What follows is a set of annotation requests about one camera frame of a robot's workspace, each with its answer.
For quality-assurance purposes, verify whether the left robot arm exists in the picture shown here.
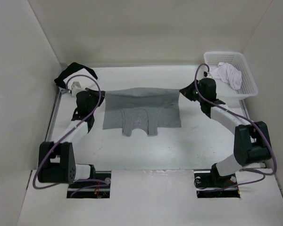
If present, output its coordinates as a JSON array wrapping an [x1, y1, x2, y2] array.
[[36, 89, 105, 188]]

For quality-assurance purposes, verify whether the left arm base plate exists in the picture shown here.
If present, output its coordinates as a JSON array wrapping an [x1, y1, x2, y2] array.
[[68, 171, 112, 192]]

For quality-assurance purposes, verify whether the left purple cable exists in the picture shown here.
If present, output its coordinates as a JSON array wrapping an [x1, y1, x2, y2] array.
[[32, 73, 110, 196]]

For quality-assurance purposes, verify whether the light pink tank top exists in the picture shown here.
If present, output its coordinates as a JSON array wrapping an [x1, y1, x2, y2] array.
[[211, 62, 242, 90]]

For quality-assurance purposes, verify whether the right metal table rail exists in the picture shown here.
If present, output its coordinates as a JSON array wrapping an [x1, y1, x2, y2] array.
[[240, 100, 266, 168]]

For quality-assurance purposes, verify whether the grey tank top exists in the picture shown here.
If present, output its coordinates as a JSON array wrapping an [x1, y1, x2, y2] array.
[[103, 88, 181, 137]]

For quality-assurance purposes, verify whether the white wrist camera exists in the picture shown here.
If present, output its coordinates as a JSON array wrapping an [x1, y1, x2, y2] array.
[[67, 81, 87, 97], [203, 71, 213, 79]]

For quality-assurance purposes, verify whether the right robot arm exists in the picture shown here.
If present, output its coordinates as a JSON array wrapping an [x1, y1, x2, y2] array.
[[179, 78, 272, 186]]

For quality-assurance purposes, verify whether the folded white tank top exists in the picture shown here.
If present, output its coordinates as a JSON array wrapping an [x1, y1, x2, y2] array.
[[63, 68, 97, 89]]

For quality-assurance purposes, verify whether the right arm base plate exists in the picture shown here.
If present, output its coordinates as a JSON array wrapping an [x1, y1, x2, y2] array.
[[194, 172, 237, 189]]

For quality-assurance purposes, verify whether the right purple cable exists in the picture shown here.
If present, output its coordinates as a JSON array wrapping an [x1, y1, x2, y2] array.
[[194, 63, 278, 188]]

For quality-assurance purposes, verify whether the purple cable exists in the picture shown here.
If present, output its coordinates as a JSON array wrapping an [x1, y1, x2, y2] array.
[[32, 73, 110, 196], [194, 63, 278, 188]]

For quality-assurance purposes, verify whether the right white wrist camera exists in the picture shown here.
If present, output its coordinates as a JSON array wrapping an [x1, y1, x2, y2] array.
[[203, 71, 213, 79]]

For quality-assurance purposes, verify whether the metal table rail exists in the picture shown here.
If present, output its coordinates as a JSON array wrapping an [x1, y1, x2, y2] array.
[[240, 100, 266, 168], [44, 88, 62, 142]]

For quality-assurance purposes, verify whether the folded black tank top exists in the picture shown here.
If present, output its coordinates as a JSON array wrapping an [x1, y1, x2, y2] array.
[[54, 62, 98, 89]]

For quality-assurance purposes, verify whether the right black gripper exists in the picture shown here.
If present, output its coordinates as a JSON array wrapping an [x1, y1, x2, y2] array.
[[180, 80, 205, 103]]

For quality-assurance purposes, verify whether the left metal table rail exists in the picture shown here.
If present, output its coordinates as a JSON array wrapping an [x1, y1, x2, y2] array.
[[44, 88, 62, 142]]

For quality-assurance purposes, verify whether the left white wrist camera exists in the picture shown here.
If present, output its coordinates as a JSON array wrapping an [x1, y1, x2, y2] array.
[[67, 81, 87, 97]]

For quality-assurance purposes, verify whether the white plastic basket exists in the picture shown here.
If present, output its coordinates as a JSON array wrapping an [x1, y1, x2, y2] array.
[[204, 51, 258, 100]]

